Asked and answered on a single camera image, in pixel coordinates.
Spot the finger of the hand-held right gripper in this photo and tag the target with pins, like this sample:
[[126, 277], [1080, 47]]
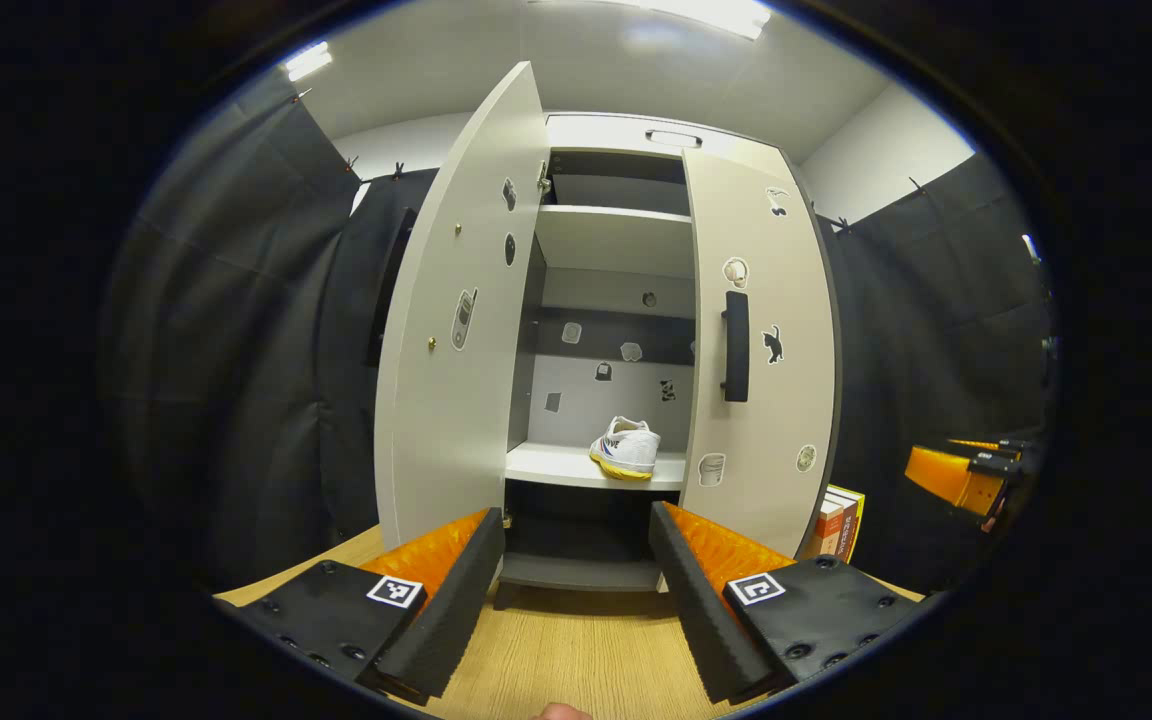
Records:
[[946, 475], [986, 445]]

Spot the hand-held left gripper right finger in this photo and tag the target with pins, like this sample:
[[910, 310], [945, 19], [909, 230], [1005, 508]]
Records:
[[691, 600]]

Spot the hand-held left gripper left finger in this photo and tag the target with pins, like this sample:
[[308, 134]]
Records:
[[456, 605]]

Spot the white canvas shoe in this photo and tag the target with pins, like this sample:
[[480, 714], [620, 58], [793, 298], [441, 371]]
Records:
[[631, 445]]

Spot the white cabinet door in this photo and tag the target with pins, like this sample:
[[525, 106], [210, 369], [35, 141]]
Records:
[[436, 430], [766, 440]]

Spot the white grey shoe cabinet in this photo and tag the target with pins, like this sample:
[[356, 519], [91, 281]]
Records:
[[616, 240]]

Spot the yellow edged book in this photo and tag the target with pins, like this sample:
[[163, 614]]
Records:
[[860, 520]]

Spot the brown spine book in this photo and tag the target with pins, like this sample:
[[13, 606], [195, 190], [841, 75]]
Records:
[[846, 535]]

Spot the ceiling light panel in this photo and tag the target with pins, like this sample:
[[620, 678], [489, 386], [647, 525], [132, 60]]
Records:
[[706, 12], [308, 60]]

